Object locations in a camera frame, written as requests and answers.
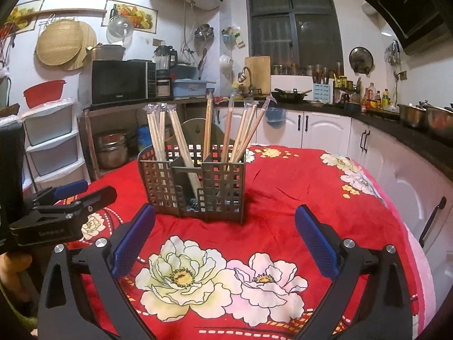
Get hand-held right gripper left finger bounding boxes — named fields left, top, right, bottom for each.
left=37, top=203, right=156, bottom=340

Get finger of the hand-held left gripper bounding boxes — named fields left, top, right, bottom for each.
left=31, top=180, right=89, bottom=208
left=74, top=186, right=118, bottom=220

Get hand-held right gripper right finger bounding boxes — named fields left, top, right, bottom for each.
left=294, top=204, right=413, bottom=340

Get grey lattice chopstick holder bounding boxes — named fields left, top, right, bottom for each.
left=137, top=118, right=248, bottom=225

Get group of chopsticks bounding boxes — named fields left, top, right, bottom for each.
left=146, top=92, right=277, bottom=202

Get hanging metal utensils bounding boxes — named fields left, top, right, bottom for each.
left=384, top=39, right=400, bottom=66

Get person's left hand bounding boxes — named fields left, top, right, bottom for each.
left=0, top=253, right=33, bottom=293

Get large stacked steel stockpot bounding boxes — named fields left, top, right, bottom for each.
left=93, top=130, right=129, bottom=170

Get white plastic drawer tower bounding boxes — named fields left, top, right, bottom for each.
left=20, top=99, right=88, bottom=194

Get red floral blanket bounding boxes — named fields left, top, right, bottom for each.
left=33, top=143, right=436, bottom=340

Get blue printed bag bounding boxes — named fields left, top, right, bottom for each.
left=136, top=125, right=153, bottom=153

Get wooden shelf rack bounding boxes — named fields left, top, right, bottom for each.
left=80, top=97, right=213, bottom=181

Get red plastic basin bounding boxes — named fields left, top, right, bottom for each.
left=23, top=80, right=67, bottom=109

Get white kitchen cabinets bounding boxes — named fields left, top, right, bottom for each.
left=212, top=104, right=453, bottom=256

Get black microwave oven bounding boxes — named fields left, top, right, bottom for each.
left=78, top=59, right=157, bottom=106

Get blue hanging waste bin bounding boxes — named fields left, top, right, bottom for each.
left=265, top=107, right=287, bottom=128

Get black kitchen countertop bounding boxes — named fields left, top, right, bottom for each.
left=212, top=95, right=453, bottom=181

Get grey rectangular container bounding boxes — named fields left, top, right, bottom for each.
left=85, top=44, right=127, bottom=61

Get grey-blue plastic dish bin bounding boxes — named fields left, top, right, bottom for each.
left=172, top=79, right=216, bottom=100

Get round bamboo boards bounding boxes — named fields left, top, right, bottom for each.
left=36, top=19, right=84, bottom=66

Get round wooden board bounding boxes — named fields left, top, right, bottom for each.
left=67, top=20, right=97, bottom=71

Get black wok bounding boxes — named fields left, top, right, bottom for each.
left=271, top=88, right=313, bottom=103

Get blue white knife block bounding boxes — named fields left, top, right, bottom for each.
left=312, top=81, right=333, bottom=103

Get blender with black base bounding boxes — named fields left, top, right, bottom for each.
left=153, top=45, right=178, bottom=98

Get row of sauce bottles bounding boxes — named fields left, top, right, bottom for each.
left=333, top=73, right=399, bottom=112

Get steel pot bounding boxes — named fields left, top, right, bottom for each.
left=397, top=102, right=429, bottom=128
left=423, top=103, right=453, bottom=139

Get clear dome lid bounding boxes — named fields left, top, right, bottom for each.
left=107, top=15, right=134, bottom=45

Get row of spice jars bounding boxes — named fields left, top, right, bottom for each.
left=271, top=62, right=345, bottom=78

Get wooden cutting board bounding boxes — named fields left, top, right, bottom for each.
left=244, top=56, right=271, bottom=94

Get metal kitchen faucet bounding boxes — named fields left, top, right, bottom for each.
left=238, top=67, right=253, bottom=94

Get hanging dark pot lid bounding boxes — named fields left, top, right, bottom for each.
left=349, top=47, right=375, bottom=75

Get hanging steel bowls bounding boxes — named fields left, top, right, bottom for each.
left=194, top=24, right=215, bottom=39

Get dark framed window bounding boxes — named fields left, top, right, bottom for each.
left=247, top=0, right=345, bottom=68

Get black range hood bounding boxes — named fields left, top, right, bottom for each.
left=361, top=0, right=453, bottom=55

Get black lever handle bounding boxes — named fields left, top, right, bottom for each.
left=418, top=196, right=447, bottom=247

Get fruit wall poster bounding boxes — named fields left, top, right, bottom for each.
left=3, top=0, right=45, bottom=36
left=102, top=0, right=156, bottom=32

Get wooden wall rail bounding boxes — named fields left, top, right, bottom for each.
left=35, top=8, right=107, bottom=16

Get white wall-mounted container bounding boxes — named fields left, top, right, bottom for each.
left=219, top=54, right=234, bottom=75

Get water heater hose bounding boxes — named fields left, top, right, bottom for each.
left=182, top=0, right=197, bottom=54

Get wall basket with sponges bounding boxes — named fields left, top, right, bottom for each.
left=222, top=26, right=245, bottom=48

